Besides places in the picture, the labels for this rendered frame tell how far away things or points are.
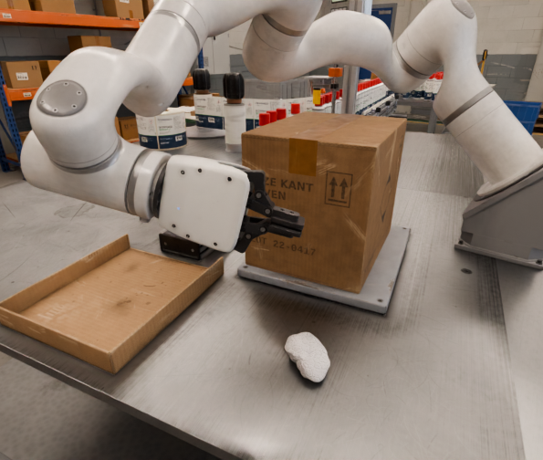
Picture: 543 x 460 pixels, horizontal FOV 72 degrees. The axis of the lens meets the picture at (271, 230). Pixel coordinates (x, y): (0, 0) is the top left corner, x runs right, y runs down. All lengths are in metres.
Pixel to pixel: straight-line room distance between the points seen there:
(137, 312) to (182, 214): 0.30
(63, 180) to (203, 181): 0.16
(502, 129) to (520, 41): 7.94
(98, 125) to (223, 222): 0.16
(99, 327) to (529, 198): 0.86
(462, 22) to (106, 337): 0.91
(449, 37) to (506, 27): 7.98
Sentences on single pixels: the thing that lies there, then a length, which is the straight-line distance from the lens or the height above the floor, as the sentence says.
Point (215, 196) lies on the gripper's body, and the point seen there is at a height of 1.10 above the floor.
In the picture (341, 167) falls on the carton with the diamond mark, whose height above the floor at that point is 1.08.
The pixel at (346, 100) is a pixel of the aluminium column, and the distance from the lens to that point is 1.48.
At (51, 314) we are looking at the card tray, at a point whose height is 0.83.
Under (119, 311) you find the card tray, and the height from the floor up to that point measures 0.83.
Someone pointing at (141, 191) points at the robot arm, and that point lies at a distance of 0.44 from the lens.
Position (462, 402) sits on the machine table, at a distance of 0.60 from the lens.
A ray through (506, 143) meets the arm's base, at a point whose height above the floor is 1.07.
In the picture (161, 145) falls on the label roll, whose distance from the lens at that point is 1.64.
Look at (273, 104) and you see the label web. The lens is 1.69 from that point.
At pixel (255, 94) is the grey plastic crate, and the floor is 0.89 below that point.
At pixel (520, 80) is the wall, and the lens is 8.89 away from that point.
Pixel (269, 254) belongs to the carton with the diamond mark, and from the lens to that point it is 0.74.
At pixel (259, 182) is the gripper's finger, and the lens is 0.44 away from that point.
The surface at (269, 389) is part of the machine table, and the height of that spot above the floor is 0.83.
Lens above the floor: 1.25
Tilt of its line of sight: 26 degrees down
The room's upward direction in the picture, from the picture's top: straight up
